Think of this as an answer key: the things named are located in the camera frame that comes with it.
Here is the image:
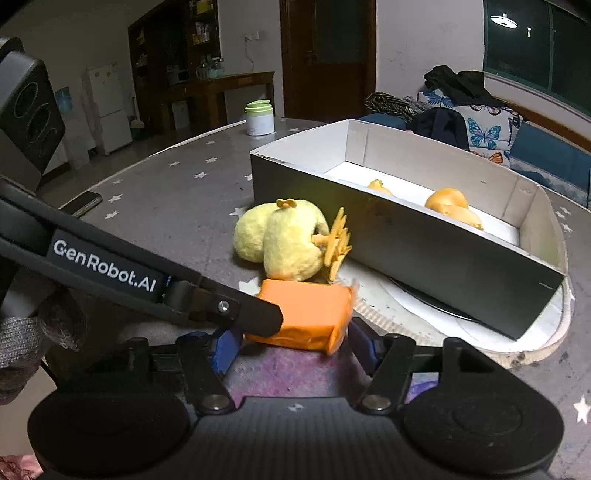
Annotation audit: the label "striped cloth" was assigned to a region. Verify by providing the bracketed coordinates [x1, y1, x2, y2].
[364, 92, 433, 123]

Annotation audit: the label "grey cardboard box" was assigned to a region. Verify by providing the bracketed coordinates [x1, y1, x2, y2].
[249, 119, 568, 342]

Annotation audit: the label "dark jacket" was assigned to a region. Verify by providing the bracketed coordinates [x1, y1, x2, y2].
[410, 108, 470, 151]

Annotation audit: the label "dark wooden desk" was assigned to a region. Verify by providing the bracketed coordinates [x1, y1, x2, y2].
[161, 71, 276, 131]

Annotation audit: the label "orange snack packet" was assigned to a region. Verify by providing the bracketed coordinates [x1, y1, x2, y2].
[244, 278, 360, 356]

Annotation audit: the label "black clothes pile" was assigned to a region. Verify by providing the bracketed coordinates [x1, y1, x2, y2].
[423, 65, 505, 108]

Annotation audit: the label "yellow plush duck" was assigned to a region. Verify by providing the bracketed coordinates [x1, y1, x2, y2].
[233, 198, 353, 282]

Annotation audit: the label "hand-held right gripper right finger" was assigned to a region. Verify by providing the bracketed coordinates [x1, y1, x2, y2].
[348, 318, 481, 414]

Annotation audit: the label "dark wooden shelf cabinet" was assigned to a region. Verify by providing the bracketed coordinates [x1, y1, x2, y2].
[128, 0, 223, 127]

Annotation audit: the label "round orange bread bun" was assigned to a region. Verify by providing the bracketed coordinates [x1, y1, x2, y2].
[425, 187, 469, 210]

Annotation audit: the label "dark wooden door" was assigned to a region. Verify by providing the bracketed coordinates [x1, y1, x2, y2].
[279, 0, 378, 120]

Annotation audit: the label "white jar with green lid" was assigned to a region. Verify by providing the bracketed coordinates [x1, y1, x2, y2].
[244, 99, 274, 136]

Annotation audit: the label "person's left hand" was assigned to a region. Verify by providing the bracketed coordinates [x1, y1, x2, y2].
[0, 293, 88, 404]

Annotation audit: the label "long orange bread roll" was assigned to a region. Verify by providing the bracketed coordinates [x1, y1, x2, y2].
[436, 204, 484, 231]

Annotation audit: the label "butterfly print pillow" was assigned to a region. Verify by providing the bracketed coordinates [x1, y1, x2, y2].
[417, 88, 523, 168]

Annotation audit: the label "blue sofa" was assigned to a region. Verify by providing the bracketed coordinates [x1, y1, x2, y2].
[358, 113, 591, 209]

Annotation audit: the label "white refrigerator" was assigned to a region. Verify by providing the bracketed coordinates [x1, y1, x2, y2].
[87, 62, 133, 156]

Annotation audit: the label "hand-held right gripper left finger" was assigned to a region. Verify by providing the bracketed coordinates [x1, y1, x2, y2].
[122, 329, 245, 414]

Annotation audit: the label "round white mat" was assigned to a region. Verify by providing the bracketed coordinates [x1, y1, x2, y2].
[344, 270, 574, 366]

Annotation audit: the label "purple cloth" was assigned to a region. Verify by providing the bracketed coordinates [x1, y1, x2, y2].
[226, 339, 435, 403]

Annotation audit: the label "water dispenser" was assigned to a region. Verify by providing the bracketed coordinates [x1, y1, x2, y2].
[54, 87, 90, 169]

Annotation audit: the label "black smartphone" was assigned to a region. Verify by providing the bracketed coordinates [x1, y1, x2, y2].
[59, 191, 103, 214]

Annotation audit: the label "glass jars with green lids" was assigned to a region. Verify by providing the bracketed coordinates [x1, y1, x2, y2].
[195, 56, 225, 80]

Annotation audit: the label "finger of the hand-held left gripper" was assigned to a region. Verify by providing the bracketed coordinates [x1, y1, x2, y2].
[163, 276, 284, 337]

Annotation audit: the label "green framed window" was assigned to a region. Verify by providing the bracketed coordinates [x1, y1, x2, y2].
[482, 0, 591, 113]

